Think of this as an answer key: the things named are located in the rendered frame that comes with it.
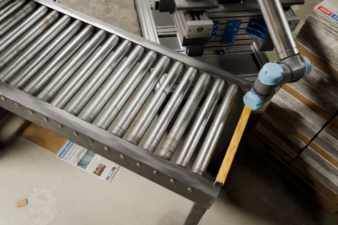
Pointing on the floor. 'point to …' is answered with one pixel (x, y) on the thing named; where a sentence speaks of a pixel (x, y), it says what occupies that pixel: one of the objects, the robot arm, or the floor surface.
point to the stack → (314, 82)
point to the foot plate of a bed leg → (215, 169)
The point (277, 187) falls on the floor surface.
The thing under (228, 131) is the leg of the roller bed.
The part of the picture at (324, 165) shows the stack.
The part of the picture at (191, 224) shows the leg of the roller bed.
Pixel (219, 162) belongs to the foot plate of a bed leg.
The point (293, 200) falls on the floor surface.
